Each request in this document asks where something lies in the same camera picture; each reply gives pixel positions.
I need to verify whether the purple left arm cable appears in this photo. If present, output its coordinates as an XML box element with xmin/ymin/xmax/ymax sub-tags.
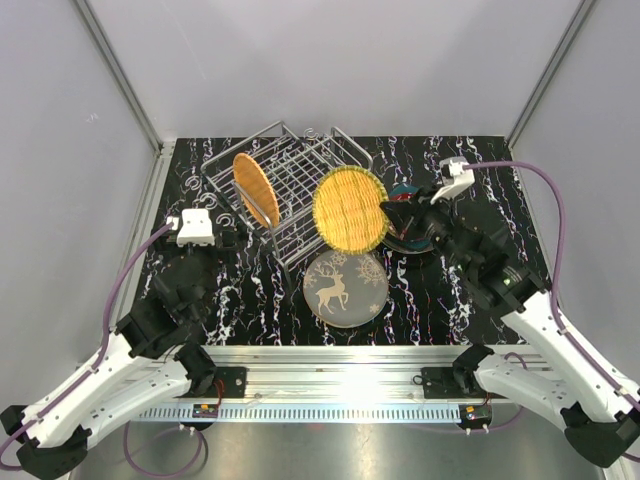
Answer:
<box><xmin>0</xmin><ymin>227</ymin><xmax>207</xmax><ymax>476</ymax></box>

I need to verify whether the teal square plate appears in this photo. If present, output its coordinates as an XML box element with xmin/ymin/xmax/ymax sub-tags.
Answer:
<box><xmin>384</xmin><ymin>182</ymin><xmax>441</xmax><ymax>254</ymax></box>

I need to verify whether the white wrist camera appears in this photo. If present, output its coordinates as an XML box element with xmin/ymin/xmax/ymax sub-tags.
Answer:
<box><xmin>430</xmin><ymin>156</ymin><xmax>475</xmax><ymax>204</ymax></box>
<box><xmin>165</xmin><ymin>208</ymin><xmax>215</xmax><ymax>247</ymax></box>

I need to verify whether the silver wire dish rack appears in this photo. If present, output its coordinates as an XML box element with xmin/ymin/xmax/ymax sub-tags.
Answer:
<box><xmin>201</xmin><ymin>121</ymin><xmax>373</xmax><ymax>272</ymax></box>

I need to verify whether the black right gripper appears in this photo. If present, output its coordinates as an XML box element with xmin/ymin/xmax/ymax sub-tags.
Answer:
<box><xmin>381</xmin><ymin>183</ymin><xmax>475</xmax><ymax>275</ymax></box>

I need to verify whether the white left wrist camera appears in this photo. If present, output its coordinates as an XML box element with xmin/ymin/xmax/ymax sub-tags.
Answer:
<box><xmin>165</xmin><ymin>208</ymin><xmax>215</xmax><ymax>247</ymax></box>

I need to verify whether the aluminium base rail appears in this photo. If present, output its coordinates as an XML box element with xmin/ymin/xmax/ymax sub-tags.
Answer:
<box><xmin>64</xmin><ymin>344</ymin><xmax>609</xmax><ymax>426</ymax></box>

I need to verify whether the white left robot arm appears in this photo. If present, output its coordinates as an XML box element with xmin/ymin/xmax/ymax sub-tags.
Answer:
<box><xmin>1</xmin><ymin>226</ymin><xmax>225</xmax><ymax>479</ymax></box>

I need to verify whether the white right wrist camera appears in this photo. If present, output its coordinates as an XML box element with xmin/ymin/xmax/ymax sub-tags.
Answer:
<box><xmin>430</xmin><ymin>156</ymin><xmax>475</xmax><ymax>204</ymax></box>

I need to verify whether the orange woven plate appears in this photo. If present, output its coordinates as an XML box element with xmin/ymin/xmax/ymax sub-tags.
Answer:
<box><xmin>233</xmin><ymin>153</ymin><xmax>280</xmax><ymax>228</ymax></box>

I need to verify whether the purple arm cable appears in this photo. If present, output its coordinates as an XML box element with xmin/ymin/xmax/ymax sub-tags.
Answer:
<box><xmin>467</xmin><ymin>160</ymin><xmax>640</xmax><ymax>464</ymax></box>
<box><xmin>0</xmin><ymin>227</ymin><xmax>207</xmax><ymax>476</ymax></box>

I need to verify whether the red floral plate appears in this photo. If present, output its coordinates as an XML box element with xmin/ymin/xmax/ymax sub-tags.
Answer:
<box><xmin>389</xmin><ymin>185</ymin><xmax>418</xmax><ymax>201</ymax></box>

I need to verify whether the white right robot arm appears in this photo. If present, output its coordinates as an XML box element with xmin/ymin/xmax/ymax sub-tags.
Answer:
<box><xmin>380</xmin><ymin>196</ymin><xmax>639</xmax><ymax>468</ymax></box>

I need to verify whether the grey reindeer plate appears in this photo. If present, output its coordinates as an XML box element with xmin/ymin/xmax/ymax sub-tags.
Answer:
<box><xmin>303</xmin><ymin>250</ymin><xmax>389</xmax><ymax>329</ymax></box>

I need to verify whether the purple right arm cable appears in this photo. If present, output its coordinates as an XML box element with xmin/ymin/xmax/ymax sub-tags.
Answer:
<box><xmin>467</xmin><ymin>160</ymin><xmax>640</xmax><ymax>464</ymax></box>

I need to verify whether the yellow green woven plate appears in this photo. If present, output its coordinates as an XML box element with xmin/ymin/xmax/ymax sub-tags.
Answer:
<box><xmin>312</xmin><ymin>165</ymin><xmax>389</xmax><ymax>255</ymax></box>

